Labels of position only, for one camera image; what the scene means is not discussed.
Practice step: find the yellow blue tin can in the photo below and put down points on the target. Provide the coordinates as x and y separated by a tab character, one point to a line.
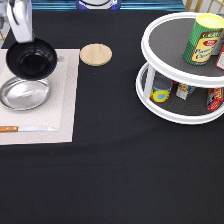
161	89

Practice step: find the black bowl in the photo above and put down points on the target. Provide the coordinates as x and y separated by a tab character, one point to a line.
32	60

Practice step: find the white two-tier lazy Susan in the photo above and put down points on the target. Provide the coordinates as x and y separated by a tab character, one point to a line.
162	45

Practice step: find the blue yellow box lower shelf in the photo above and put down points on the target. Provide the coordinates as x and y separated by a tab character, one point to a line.
184	91

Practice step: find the wooden handled knife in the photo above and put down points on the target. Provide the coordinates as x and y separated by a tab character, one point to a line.
5	129

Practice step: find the wooden handled fork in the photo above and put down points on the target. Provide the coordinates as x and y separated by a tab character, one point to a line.
60	58

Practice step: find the red raisins box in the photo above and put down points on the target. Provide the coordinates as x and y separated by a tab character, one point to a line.
220	61

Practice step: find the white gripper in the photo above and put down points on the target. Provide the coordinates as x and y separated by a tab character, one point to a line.
18	15

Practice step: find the round wooden coaster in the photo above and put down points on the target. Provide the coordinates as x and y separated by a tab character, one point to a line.
95	54

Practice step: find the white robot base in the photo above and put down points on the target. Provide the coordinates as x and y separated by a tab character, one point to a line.
98	4

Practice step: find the red butter box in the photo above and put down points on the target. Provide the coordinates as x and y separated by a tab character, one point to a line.
214	98

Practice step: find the green yellow parmesan canister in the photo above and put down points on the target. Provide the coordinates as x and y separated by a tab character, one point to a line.
203	38

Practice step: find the round silver metal plate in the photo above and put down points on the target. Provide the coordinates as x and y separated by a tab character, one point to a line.
20	94

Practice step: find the beige woven placemat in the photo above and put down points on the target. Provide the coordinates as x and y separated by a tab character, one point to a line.
57	112

